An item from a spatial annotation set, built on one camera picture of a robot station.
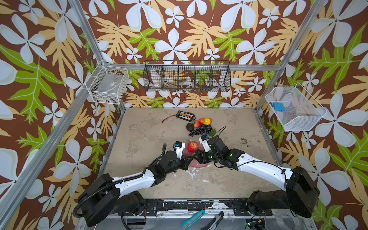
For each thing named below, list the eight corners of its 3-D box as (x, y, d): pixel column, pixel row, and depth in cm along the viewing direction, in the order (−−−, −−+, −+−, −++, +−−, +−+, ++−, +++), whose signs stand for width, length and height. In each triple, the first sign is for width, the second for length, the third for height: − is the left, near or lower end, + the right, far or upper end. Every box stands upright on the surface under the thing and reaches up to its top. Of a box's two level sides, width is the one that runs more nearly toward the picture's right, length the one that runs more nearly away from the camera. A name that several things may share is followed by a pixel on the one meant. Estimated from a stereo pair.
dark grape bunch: (189, 136, 103) (189, 134, 100) (187, 129, 107) (187, 126, 105) (212, 133, 105) (213, 130, 103) (210, 125, 109) (210, 123, 107)
